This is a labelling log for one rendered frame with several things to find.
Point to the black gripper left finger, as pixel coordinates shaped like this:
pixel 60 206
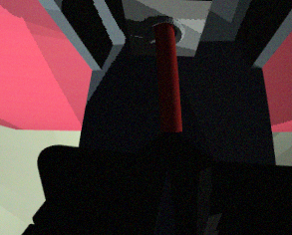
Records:
pixel 132 179

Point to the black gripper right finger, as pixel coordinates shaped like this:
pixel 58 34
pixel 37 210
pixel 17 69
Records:
pixel 202 187

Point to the dark red cylinder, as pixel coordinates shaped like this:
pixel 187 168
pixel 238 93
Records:
pixel 167 79

